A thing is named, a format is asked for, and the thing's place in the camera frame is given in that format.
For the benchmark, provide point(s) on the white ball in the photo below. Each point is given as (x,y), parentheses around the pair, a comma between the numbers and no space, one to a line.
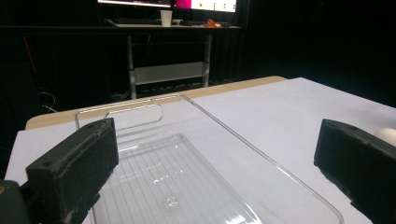
(388,135)

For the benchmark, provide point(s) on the white metal frame stand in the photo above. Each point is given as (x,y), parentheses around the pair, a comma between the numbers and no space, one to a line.
(168,73)

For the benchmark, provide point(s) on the clear plastic tray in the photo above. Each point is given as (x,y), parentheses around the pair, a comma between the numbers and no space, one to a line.
(186,174)

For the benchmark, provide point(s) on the black keyboard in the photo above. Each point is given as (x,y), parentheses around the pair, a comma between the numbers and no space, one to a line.
(137,21)

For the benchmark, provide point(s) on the black computer mouse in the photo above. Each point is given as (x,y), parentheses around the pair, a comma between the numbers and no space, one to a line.
(186,23)

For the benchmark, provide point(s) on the white paper cup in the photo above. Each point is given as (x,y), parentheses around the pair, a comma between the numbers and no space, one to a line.
(166,18)

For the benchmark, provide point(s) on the white table cover sheet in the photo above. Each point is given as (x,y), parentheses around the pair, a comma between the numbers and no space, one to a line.
(280,118)

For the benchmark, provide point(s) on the computer monitor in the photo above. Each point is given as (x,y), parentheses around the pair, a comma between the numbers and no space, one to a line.
(134,2)
(211,5)

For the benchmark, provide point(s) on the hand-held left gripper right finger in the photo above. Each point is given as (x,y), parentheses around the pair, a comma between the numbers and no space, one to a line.
(358,161)

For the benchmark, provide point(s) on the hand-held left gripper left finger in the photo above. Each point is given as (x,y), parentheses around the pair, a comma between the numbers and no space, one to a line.
(71,165)

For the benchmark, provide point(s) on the small orange object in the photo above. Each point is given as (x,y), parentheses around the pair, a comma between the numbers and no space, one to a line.
(213,24)

